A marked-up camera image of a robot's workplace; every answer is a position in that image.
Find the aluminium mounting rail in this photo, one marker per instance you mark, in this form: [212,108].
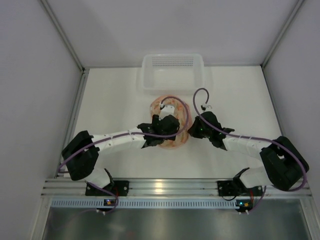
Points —
[141,187]

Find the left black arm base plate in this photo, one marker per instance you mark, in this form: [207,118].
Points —
[120,188]

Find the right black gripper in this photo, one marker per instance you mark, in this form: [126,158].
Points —
[196,130]

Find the white slotted cable duct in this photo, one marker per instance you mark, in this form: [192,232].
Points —
[144,203]

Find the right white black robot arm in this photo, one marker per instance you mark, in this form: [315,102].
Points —
[282,166]

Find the pink mesh bra laundry bag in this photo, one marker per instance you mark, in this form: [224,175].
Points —
[182,113]

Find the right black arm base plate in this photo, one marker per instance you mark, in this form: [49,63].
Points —
[227,188]

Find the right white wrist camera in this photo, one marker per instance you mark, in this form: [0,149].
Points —
[206,107]

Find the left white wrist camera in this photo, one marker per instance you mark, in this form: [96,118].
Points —
[166,111]

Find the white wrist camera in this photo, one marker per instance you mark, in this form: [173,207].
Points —
[206,107]
[166,111]

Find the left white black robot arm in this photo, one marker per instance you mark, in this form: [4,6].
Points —
[82,153]

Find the white plastic basket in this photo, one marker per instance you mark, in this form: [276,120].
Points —
[172,73]

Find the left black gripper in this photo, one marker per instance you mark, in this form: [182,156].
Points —
[172,124]

